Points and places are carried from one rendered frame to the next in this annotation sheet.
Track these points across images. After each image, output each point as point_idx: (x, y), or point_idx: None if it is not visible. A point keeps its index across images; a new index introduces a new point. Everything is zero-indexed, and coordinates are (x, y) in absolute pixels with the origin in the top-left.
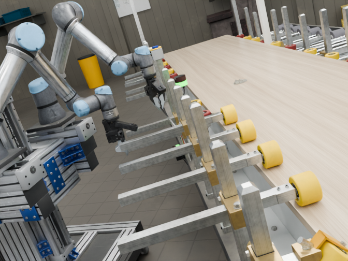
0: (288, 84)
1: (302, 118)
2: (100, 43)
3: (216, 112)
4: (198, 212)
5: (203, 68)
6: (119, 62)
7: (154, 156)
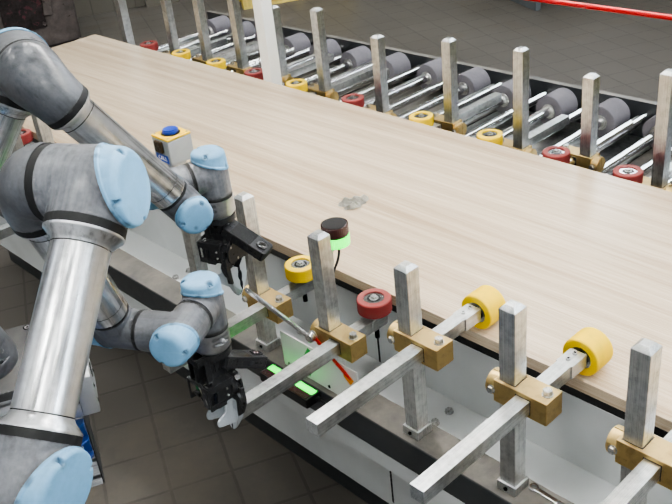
0: (489, 214)
1: (631, 305)
2: (150, 155)
3: (463, 306)
4: (222, 491)
5: None
6: (203, 201)
7: (476, 446)
